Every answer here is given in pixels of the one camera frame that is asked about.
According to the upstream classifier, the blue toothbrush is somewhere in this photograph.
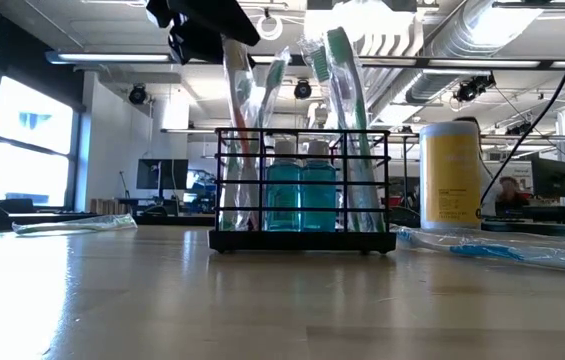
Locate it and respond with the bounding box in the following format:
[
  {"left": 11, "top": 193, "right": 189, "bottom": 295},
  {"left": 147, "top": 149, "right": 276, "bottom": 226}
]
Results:
[{"left": 392, "top": 223, "right": 565, "bottom": 276}]

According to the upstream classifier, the white ceiling light panel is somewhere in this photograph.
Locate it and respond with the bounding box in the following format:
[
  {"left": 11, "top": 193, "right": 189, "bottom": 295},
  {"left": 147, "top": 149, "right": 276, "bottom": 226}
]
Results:
[{"left": 304, "top": 0, "right": 418, "bottom": 44}]

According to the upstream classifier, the black aluminium table frame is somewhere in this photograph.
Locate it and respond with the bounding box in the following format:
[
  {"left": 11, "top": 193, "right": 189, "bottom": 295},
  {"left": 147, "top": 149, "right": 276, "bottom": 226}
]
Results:
[{"left": 0, "top": 211, "right": 565, "bottom": 238}]

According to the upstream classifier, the black wire toothbrush basket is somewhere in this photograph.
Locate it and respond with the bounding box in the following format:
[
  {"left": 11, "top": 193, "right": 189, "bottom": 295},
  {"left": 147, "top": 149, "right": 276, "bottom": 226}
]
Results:
[{"left": 207, "top": 126, "right": 398, "bottom": 256}]

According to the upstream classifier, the green toothbrush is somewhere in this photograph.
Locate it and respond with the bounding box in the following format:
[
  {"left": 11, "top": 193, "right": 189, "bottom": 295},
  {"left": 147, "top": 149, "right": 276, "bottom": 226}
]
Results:
[
  {"left": 324, "top": 25, "right": 388, "bottom": 233},
  {"left": 10, "top": 213, "right": 139, "bottom": 236},
  {"left": 297, "top": 34, "right": 363, "bottom": 232},
  {"left": 251, "top": 45, "right": 293, "bottom": 221}
]

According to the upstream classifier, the silver ventilation duct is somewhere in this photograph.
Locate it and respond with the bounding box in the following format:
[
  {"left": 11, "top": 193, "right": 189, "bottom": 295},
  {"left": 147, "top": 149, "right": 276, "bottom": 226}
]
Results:
[{"left": 369, "top": 0, "right": 546, "bottom": 106}]

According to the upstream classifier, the large window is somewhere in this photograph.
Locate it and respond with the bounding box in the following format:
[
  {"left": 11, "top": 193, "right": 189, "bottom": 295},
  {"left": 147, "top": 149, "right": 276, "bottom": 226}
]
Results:
[{"left": 0, "top": 74, "right": 81, "bottom": 211}]

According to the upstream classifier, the white ceiling ring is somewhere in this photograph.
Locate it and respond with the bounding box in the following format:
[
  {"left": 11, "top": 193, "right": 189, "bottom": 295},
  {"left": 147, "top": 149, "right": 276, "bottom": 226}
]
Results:
[{"left": 255, "top": 12, "right": 285, "bottom": 42}]

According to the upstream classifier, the black ceiling camera rig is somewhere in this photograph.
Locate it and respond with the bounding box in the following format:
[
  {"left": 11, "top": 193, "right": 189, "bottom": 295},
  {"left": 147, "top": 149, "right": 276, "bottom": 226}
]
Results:
[{"left": 453, "top": 72, "right": 496, "bottom": 104}]

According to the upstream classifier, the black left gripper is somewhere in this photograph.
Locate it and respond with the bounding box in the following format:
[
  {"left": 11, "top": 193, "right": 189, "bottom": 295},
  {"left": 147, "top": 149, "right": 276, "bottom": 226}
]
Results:
[{"left": 145, "top": 0, "right": 262, "bottom": 65}]

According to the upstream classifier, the black computer monitor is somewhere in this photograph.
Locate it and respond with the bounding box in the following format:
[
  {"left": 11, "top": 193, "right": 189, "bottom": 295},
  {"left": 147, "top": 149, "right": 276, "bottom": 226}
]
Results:
[
  {"left": 530, "top": 156, "right": 565, "bottom": 200},
  {"left": 135, "top": 158, "right": 190, "bottom": 201}
]

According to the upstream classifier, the black cable to right arm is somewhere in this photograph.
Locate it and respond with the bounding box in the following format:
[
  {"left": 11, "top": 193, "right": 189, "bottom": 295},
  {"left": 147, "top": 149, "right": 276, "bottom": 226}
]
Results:
[{"left": 479, "top": 0, "right": 565, "bottom": 202}]

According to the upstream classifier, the orange toothbrush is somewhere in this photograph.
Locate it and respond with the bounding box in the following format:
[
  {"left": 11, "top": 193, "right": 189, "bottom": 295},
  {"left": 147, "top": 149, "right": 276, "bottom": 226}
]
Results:
[{"left": 219, "top": 35, "right": 263, "bottom": 232}]

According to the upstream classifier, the wooden block row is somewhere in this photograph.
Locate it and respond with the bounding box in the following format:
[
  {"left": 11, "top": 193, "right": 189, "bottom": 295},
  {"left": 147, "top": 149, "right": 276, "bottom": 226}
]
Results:
[{"left": 89, "top": 198, "right": 128, "bottom": 216}]

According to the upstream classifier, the blue mouthwash bottle white cap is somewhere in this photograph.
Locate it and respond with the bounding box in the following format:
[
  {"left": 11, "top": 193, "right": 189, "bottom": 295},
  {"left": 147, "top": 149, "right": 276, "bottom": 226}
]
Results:
[
  {"left": 300, "top": 139, "right": 338, "bottom": 233},
  {"left": 264, "top": 139, "right": 303, "bottom": 233}
]

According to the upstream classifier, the long ceiling strip light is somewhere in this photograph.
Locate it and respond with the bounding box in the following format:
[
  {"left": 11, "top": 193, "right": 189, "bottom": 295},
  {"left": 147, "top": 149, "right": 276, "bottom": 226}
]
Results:
[{"left": 44, "top": 48, "right": 565, "bottom": 71}]

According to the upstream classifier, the yellow wipes canister white lid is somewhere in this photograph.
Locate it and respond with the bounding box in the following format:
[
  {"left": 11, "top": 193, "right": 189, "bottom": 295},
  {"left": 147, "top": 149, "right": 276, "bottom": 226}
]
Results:
[{"left": 418, "top": 120, "right": 484, "bottom": 232}]

